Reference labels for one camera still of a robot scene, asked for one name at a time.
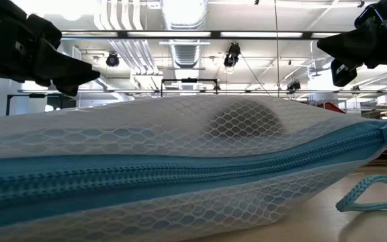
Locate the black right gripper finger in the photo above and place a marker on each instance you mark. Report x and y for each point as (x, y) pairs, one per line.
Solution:
(354, 43)

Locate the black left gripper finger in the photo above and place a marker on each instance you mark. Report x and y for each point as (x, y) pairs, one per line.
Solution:
(66, 69)

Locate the mesh zip pouch blue trim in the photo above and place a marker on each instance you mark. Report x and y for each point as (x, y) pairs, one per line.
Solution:
(180, 161)

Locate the black ceiling camera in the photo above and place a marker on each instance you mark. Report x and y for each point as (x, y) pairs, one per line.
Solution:
(293, 85)
(112, 60)
(232, 55)

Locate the black ceiling rail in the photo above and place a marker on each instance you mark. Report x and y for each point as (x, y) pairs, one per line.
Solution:
(215, 34)

